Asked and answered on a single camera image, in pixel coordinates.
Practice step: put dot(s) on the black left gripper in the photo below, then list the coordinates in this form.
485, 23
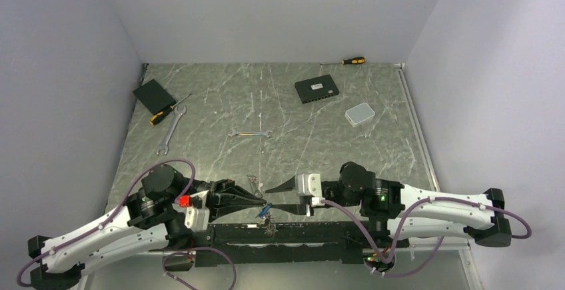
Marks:
224, 197

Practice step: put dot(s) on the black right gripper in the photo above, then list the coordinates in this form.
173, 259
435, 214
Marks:
297, 208

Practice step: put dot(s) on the blue key tag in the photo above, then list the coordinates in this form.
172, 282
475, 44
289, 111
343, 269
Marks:
265, 210

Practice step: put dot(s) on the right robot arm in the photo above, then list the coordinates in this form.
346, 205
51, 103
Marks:
404, 211

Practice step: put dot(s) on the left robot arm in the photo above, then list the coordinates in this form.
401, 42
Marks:
169, 211

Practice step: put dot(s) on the small silver wrench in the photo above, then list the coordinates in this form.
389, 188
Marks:
234, 132

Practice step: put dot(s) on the large silver wrench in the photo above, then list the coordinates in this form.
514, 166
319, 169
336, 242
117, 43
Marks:
163, 147

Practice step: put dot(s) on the white plastic box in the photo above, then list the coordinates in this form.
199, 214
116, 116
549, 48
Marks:
359, 114

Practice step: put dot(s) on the orange black screwdriver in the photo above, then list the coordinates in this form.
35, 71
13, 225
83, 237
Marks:
157, 118

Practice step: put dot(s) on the black flat box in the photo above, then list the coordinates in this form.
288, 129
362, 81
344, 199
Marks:
154, 97

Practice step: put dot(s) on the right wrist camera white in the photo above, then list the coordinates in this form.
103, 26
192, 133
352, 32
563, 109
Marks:
308, 184

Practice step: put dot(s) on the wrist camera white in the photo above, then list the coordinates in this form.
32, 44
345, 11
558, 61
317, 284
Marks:
308, 184
196, 211

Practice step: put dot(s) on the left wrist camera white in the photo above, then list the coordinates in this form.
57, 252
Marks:
196, 211

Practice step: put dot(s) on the black network switch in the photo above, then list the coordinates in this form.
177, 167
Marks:
316, 88

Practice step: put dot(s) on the orange screwdriver at wall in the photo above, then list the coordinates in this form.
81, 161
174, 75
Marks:
351, 61

